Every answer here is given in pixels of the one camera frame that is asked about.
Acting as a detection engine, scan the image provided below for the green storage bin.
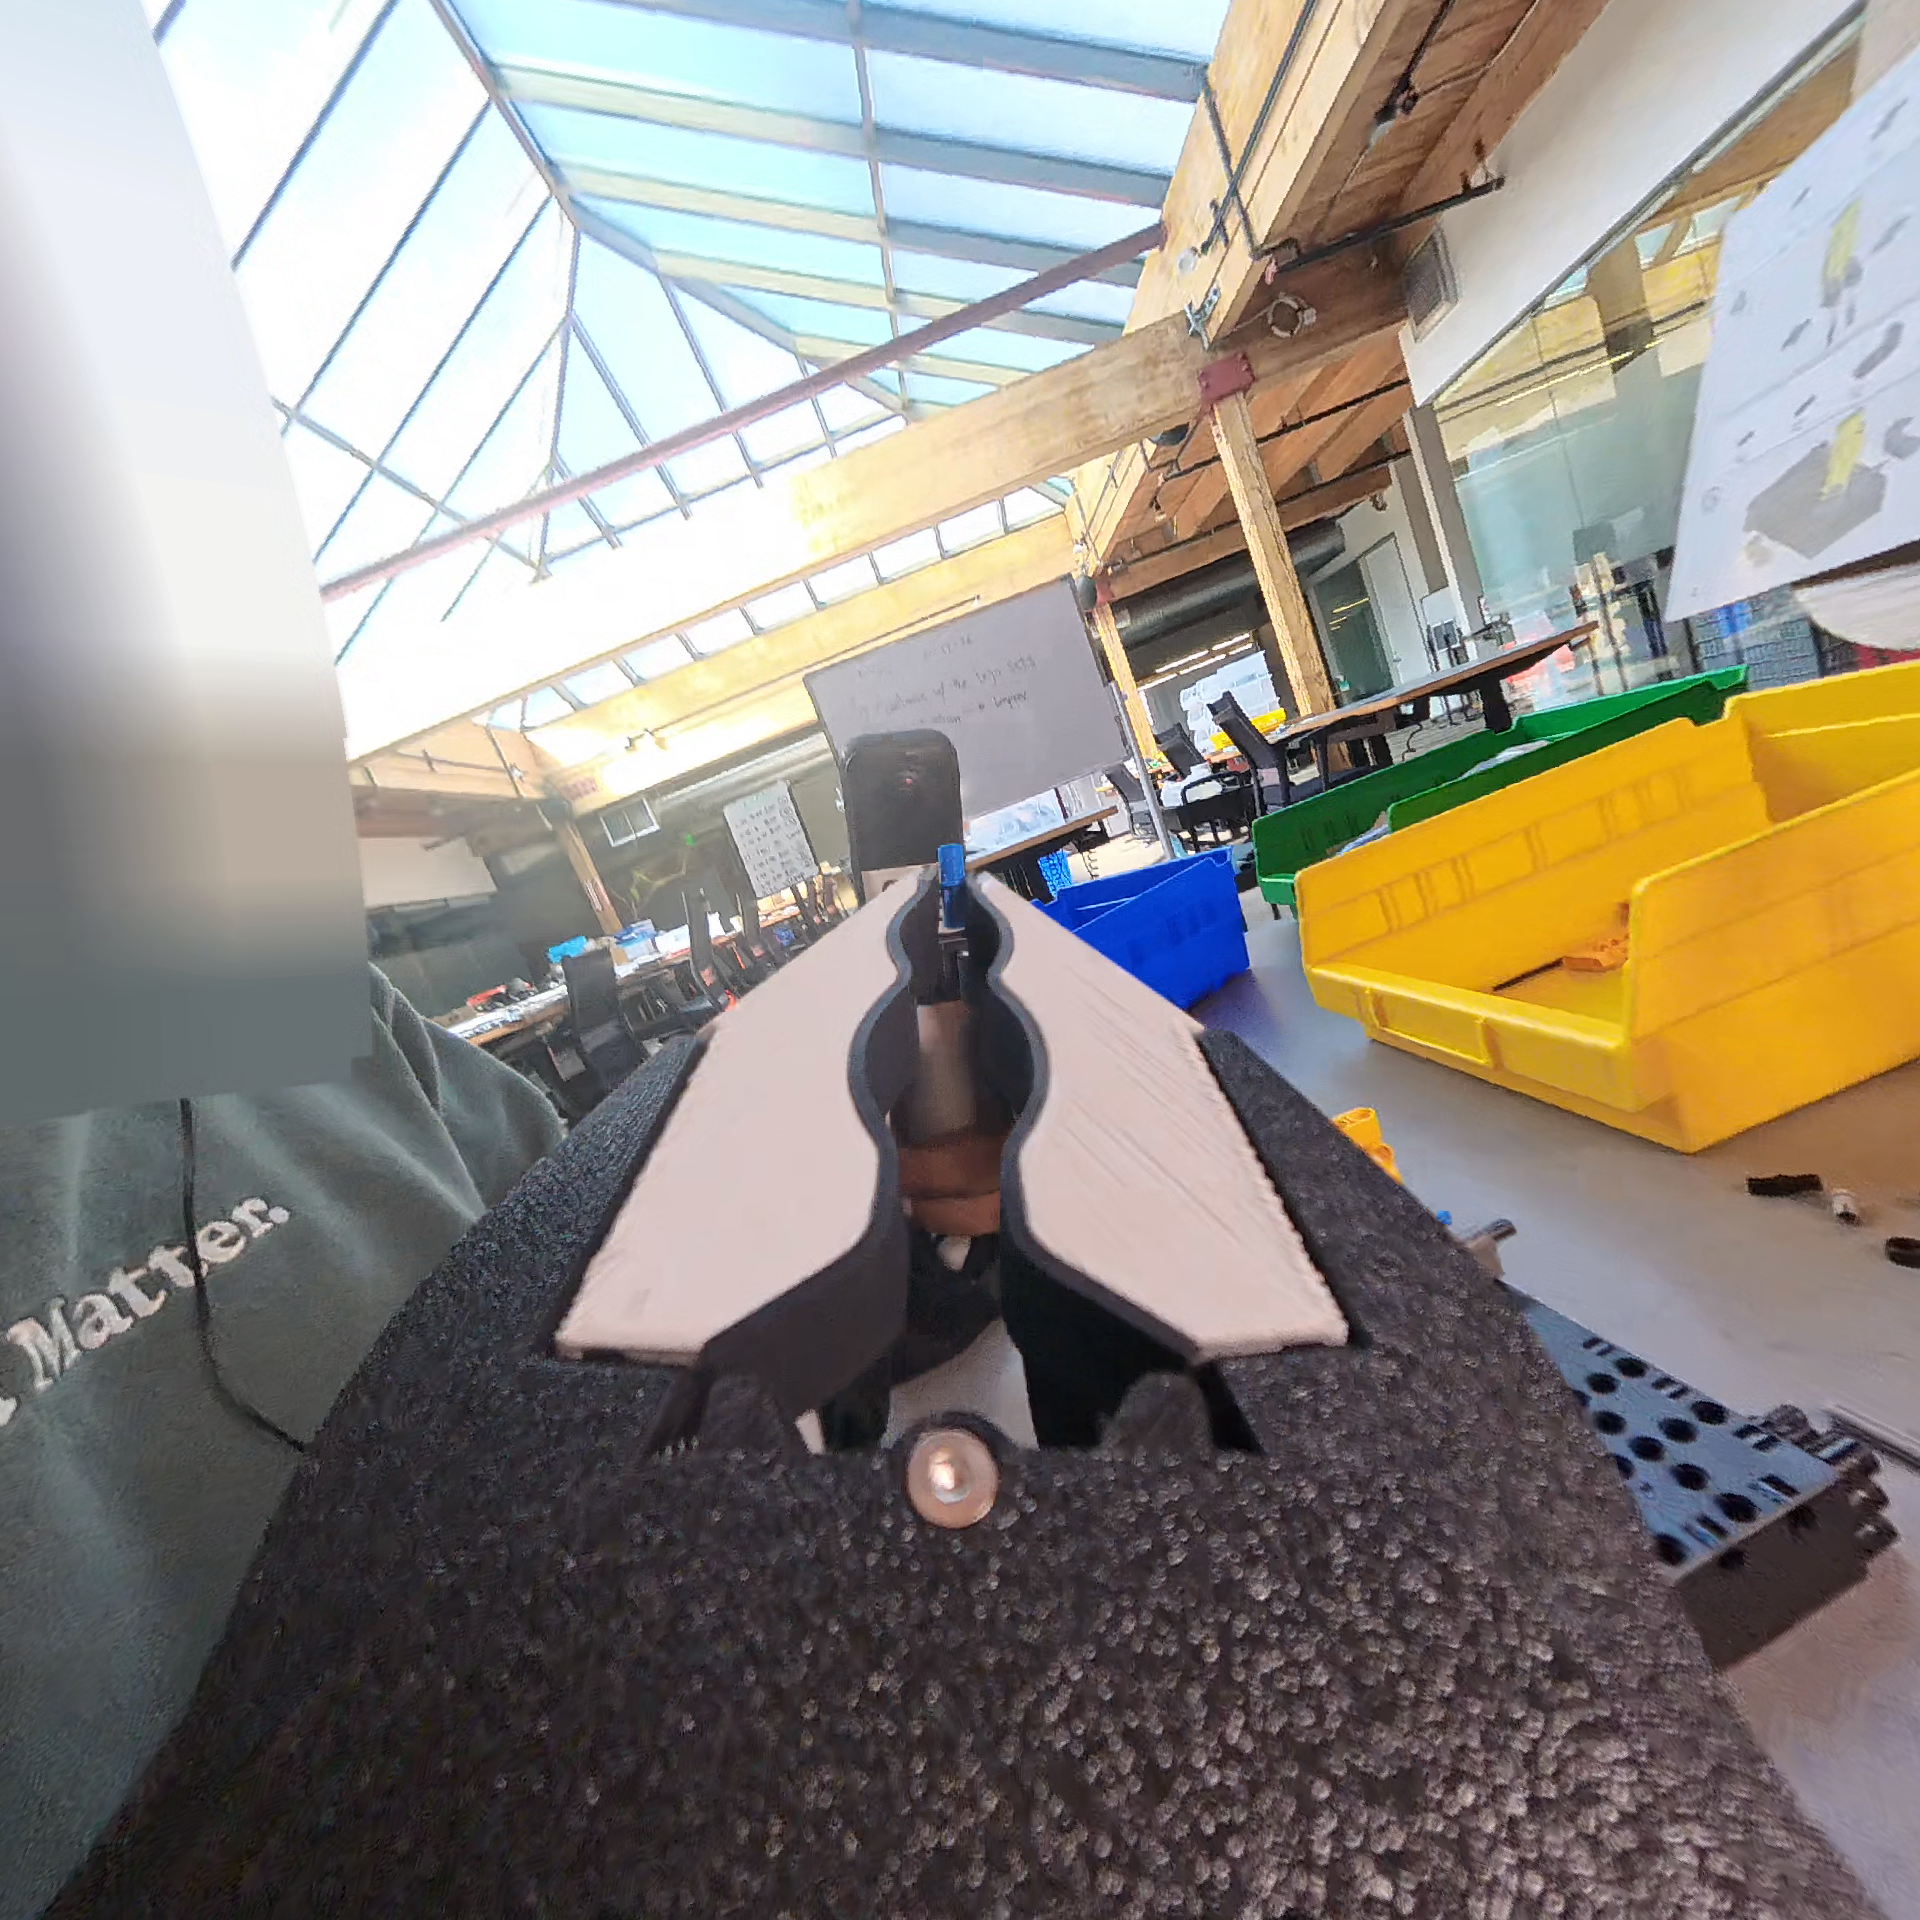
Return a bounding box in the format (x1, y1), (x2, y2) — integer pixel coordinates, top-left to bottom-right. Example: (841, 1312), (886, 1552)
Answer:
(1254, 666), (1748, 908)

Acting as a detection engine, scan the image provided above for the blue storage bin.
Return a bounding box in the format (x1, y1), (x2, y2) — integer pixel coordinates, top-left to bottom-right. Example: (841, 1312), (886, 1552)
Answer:
(1042, 850), (1252, 1012)

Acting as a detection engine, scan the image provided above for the black earphone with cable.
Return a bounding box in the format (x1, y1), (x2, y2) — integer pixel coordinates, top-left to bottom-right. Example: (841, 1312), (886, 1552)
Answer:
(175, 1100), (236, 1366)

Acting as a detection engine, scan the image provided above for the open lego instruction manual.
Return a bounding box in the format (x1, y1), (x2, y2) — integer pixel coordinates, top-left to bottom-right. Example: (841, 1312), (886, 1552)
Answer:
(1665, 46), (1920, 623)

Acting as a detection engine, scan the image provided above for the small white sign board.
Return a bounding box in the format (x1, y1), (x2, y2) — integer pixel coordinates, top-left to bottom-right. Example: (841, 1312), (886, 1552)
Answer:
(720, 785), (820, 902)

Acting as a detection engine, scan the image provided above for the black lego model yellow beam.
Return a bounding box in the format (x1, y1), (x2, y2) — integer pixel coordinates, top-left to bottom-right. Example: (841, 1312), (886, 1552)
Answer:
(1335, 1103), (1897, 1666)

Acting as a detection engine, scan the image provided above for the large white whiteboard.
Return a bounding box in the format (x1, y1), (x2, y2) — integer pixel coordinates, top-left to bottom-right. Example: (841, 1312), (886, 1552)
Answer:
(804, 581), (1136, 826)

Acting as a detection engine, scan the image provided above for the yellow storage bin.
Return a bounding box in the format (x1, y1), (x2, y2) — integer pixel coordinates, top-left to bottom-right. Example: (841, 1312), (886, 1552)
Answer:
(1295, 661), (1920, 1156)

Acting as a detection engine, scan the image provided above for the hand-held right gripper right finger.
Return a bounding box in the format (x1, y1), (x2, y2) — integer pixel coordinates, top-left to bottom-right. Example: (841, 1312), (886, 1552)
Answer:
(967, 871), (1352, 1360)

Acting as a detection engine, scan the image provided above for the pile of loose lego pieces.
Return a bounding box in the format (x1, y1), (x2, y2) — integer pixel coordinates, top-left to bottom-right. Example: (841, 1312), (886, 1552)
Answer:
(1746, 1165), (1920, 1261)

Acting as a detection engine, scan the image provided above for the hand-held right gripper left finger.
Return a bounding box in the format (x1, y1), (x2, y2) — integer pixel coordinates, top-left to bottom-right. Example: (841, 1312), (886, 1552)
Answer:
(556, 871), (961, 1366)

